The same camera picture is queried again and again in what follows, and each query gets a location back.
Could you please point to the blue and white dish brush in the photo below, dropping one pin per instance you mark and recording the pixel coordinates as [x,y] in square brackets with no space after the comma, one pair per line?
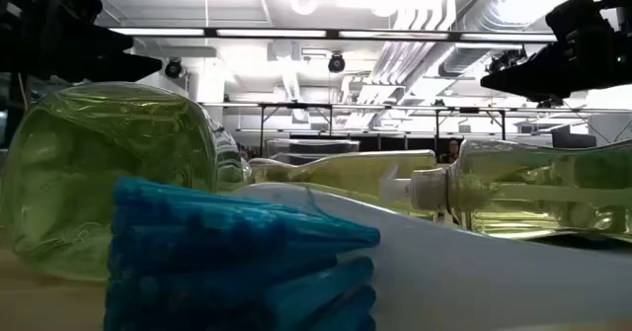
[222,252]

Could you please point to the yellow-green dish soap bottle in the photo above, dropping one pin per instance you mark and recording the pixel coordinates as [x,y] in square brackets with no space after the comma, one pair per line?
[355,173]
[99,138]
[518,192]

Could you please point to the person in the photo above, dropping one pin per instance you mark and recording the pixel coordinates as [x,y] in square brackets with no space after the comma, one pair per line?
[452,150]

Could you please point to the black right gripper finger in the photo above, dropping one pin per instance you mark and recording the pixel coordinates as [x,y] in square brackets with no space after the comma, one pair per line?
[553,57]
[533,84]

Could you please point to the long ceiling light bar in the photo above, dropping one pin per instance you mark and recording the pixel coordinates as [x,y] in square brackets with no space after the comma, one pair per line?
[494,37]

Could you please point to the black frame workstation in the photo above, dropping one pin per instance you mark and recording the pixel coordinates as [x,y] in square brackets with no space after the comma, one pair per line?
[469,109]
[296,106]

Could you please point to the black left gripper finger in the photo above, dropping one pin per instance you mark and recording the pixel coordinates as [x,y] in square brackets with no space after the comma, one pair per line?
[101,39]
[118,66]

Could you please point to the black computer monitor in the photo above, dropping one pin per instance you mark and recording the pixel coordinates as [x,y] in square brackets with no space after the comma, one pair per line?
[573,140]

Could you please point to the silver ventilation duct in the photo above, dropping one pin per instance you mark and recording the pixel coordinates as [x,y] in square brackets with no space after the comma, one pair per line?
[489,20]

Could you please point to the black ceiling spotlight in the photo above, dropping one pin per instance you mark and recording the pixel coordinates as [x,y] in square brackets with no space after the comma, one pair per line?
[337,63]
[550,102]
[174,68]

